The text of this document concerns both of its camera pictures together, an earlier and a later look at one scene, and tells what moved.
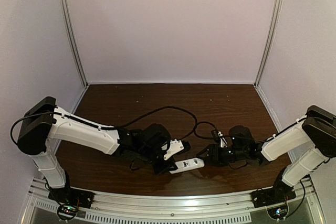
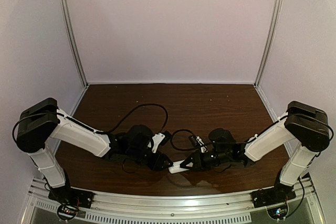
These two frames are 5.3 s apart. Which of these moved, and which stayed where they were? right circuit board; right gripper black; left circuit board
Moved: right gripper black
Stayed: left circuit board; right circuit board
